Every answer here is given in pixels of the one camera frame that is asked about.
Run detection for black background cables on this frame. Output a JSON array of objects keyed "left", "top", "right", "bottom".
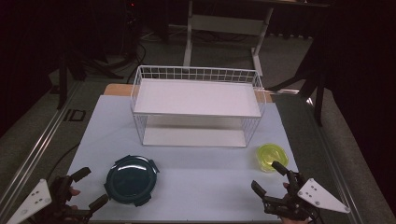
[{"left": 122, "top": 36, "right": 148, "bottom": 85}]

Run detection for yellow-green round container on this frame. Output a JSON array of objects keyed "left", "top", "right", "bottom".
[{"left": 256, "top": 143, "right": 290, "bottom": 174}]

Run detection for dark teal lidded round container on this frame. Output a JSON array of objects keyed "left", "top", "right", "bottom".
[{"left": 104, "top": 154, "right": 161, "bottom": 207}]

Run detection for pale blue table mat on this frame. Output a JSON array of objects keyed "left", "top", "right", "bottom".
[{"left": 66, "top": 94, "right": 301, "bottom": 222}]

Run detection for black metal stand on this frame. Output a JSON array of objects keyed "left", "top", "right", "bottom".
[
  {"left": 56, "top": 50, "right": 125, "bottom": 110},
  {"left": 266, "top": 36, "right": 327, "bottom": 127}
]

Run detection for aluminium floor rail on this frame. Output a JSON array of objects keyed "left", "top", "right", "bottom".
[
  {"left": 306, "top": 96, "right": 366, "bottom": 224},
  {"left": 0, "top": 79, "right": 84, "bottom": 216}
]

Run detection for black floor cable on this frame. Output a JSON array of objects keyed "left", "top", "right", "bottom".
[{"left": 46, "top": 142, "right": 81, "bottom": 183}]

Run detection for person's right hand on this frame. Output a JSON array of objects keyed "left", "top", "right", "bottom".
[{"left": 279, "top": 182, "right": 310, "bottom": 224}]

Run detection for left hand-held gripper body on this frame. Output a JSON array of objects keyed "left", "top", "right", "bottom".
[{"left": 6, "top": 175, "right": 94, "bottom": 224}]

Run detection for white metal desk frame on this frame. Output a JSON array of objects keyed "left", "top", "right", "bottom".
[{"left": 182, "top": 0, "right": 276, "bottom": 77}]

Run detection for white wire shelf rack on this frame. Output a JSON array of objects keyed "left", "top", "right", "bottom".
[{"left": 130, "top": 64, "right": 267, "bottom": 149}]

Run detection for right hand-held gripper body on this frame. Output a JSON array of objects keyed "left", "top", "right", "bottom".
[{"left": 262, "top": 170, "right": 351, "bottom": 222}]

